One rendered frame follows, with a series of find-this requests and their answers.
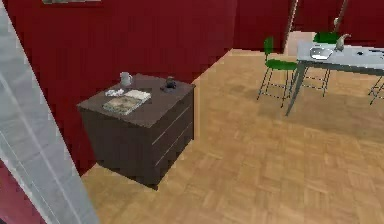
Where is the green chair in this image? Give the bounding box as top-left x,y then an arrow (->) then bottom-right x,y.
301,31 -> 341,98
256,35 -> 299,109

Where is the small black round object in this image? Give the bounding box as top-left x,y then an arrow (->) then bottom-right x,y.
159,76 -> 178,93

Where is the open book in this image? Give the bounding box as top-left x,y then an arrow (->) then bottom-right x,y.
101,89 -> 152,117

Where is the white mug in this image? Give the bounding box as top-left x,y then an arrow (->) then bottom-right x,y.
119,71 -> 134,88

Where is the dark metal chair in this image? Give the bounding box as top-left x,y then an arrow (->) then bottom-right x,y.
367,75 -> 384,106

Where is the dark brown chest of drawers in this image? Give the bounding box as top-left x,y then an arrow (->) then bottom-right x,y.
76,73 -> 197,191

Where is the crumpled white paper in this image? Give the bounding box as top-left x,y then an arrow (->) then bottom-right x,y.
104,88 -> 126,98

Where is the grey dining table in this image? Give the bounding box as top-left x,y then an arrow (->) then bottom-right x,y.
284,40 -> 384,117

